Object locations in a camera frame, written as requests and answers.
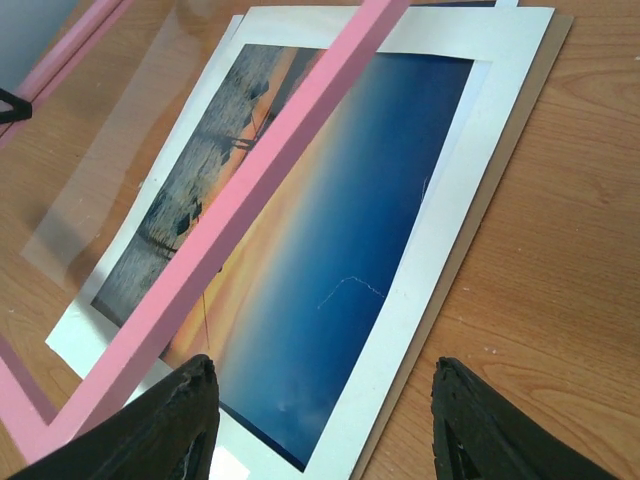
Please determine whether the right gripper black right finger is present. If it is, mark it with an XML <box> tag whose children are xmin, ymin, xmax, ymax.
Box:
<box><xmin>431</xmin><ymin>357</ymin><xmax>614</xmax><ymax>479</ymax></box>

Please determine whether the white photo mat board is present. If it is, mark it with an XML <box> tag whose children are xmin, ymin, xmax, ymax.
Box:
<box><xmin>44</xmin><ymin>4</ymin><xmax>556</xmax><ymax>480</ymax></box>

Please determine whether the brown frame backing board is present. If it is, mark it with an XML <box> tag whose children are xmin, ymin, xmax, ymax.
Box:
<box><xmin>352</xmin><ymin>13</ymin><xmax>575</xmax><ymax>480</ymax></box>

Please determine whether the pink wooden picture frame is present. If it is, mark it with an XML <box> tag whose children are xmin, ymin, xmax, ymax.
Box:
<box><xmin>1</xmin><ymin>1</ymin><xmax>409</xmax><ymax>464</ymax></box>

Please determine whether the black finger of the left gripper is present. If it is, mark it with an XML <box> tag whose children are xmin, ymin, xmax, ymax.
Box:
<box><xmin>0</xmin><ymin>88</ymin><xmax>32</xmax><ymax>125</ymax></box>

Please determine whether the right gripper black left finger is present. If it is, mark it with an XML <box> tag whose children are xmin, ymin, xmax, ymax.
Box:
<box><xmin>12</xmin><ymin>354</ymin><xmax>220</xmax><ymax>480</ymax></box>

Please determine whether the clear frame glazing sheet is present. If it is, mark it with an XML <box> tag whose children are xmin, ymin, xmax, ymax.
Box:
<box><xmin>11</xmin><ymin>1</ymin><xmax>250</xmax><ymax>293</ymax></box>

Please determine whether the sunset photo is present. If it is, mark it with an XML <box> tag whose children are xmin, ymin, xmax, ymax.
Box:
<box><xmin>91</xmin><ymin>44</ymin><xmax>472</xmax><ymax>470</ymax></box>

